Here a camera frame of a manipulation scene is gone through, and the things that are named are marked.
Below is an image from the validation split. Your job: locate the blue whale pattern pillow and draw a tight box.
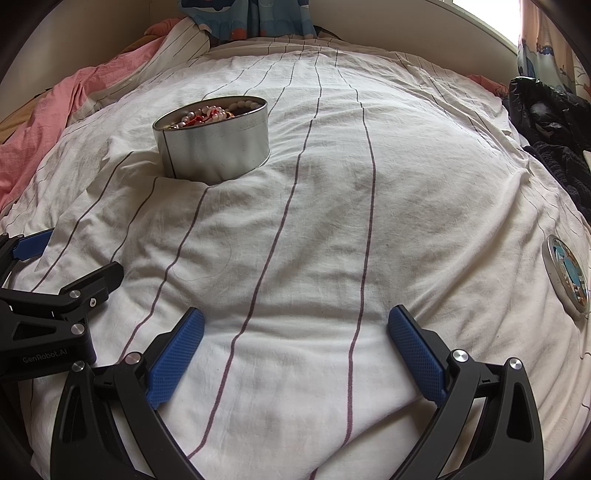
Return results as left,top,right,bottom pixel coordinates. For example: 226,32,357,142
178,0,319,40

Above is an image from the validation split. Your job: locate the round printed tin lid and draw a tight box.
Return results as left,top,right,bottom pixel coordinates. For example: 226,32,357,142
542,234,591,319

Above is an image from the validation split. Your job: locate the pink blanket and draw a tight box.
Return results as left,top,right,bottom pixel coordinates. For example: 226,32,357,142
0,18,185,210

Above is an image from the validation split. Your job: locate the printed light curtain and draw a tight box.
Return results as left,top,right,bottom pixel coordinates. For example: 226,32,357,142
515,0,591,107

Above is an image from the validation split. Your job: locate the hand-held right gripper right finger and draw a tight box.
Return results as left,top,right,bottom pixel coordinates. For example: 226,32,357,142
388,305,546,480

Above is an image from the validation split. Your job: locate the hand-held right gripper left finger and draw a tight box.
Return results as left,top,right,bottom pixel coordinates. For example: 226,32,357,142
50,307,206,480

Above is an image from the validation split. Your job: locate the black garment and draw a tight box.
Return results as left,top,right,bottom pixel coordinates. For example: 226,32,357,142
503,76,591,148

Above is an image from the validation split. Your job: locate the white striped bed sheet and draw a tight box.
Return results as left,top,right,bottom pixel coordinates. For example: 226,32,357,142
0,39,591,480

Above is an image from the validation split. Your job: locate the tan cloth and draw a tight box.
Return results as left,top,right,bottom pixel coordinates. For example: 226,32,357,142
0,92,47,139

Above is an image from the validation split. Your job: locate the pink bead bracelet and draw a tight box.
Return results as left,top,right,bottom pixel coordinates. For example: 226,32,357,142
177,107,218,128

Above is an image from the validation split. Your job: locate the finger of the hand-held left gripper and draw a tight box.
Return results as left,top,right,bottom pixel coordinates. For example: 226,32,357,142
0,228,54,282
60,261,124,319

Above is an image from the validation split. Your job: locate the round silver metal tin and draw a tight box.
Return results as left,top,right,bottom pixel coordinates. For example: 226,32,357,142
152,95,271,185

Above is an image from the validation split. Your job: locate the dark knitted cloth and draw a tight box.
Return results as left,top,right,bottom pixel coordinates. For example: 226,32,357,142
524,141,591,208

